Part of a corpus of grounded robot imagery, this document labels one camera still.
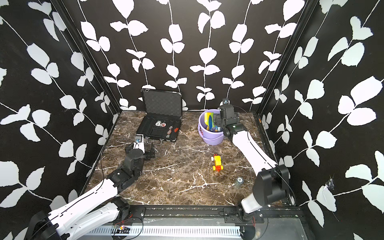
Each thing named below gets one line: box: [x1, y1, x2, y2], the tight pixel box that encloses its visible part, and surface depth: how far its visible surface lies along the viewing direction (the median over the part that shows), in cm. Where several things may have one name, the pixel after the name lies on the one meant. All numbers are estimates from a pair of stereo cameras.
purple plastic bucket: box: [198, 109, 224, 146], surface depth 96 cm
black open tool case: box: [136, 89, 183, 145], surface depth 110 cm
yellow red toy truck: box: [211, 153, 224, 173], surface depth 90 cm
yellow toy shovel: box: [204, 112, 211, 131], surface depth 100 cm
